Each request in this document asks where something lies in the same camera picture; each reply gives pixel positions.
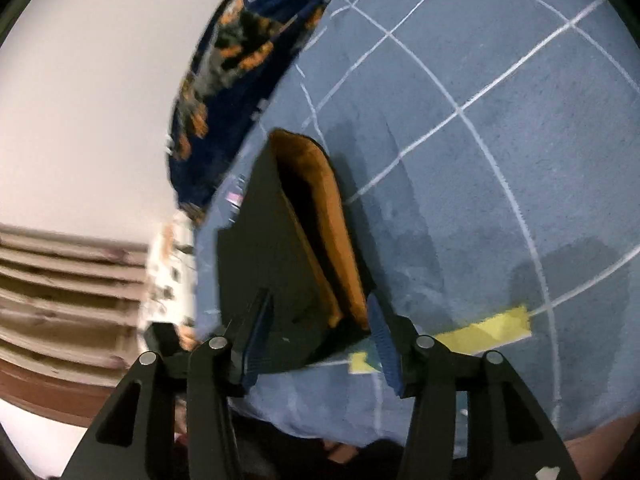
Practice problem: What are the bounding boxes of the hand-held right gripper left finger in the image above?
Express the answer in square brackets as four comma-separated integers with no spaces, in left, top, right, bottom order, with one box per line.
[60,287,276,480]

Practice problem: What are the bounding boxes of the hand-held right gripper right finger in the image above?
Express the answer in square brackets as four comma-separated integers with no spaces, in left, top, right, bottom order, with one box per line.
[366,294,583,480]

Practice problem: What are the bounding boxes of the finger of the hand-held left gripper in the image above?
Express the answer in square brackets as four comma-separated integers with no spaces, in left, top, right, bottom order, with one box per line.
[144,322,201,361]

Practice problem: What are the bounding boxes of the black pants with orange lining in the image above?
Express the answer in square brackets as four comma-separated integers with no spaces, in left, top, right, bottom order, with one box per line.
[216,128,381,376]

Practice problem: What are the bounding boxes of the yellow paper strip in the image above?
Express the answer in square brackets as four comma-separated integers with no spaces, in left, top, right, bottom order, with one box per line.
[348,351,383,376]
[434,305,532,356]

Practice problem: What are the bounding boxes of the white floral pillow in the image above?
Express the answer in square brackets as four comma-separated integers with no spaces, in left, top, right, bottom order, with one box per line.
[141,211,200,352]

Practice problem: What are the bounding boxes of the blue checked bed sheet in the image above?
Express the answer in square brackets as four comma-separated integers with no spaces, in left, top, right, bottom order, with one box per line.
[191,0,640,461]

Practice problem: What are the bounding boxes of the navy dog print blanket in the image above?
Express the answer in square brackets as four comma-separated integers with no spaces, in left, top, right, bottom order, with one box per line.
[166,0,365,226]

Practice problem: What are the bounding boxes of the dark wooden bed frame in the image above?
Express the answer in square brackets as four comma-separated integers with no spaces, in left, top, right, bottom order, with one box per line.
[0,357,118,428]

